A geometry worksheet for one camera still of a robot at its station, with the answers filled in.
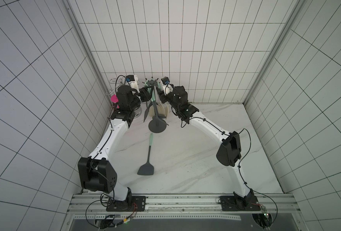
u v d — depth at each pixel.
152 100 0.71
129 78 0.64
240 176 0.59
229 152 0.55
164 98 0.73
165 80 0.67
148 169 0.84
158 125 1.06
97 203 0.74
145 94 0.66
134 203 0.72
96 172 0.39
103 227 0.63
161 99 0.73
